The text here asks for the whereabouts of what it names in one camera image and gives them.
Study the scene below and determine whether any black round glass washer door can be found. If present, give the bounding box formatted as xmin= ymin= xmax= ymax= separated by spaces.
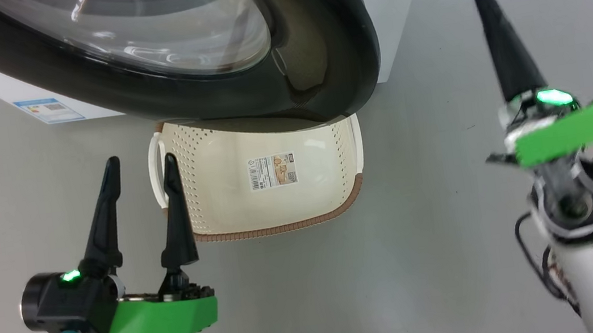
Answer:
xmin=0 ymin=0 xmax=389 ymax=170

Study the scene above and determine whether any cream perforated laundry basket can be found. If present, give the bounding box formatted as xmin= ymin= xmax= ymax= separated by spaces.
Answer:
xmin=143 ymin=97 xmax=373 ymax=251

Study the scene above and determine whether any blue white energy label sticker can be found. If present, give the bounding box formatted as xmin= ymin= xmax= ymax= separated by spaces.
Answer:
xmin=13 ymin=93 xmax=86 ymax=129

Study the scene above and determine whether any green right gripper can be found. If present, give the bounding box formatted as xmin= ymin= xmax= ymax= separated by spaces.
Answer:
xmin=465 ymin=0 xmax=593 ymax=173

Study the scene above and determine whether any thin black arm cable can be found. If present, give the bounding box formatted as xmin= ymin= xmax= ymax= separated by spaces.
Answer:
xmin=512 ymin=207 xmax=583 ymax=323

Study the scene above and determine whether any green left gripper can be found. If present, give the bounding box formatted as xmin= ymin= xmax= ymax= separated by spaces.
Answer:
xmin=61 ymin=145 xmax=222 ymax=333

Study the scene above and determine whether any white barcode product sticker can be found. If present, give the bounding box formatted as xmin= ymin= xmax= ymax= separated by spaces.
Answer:
xmin=246 ymin=152 xmax=299 ymax=192

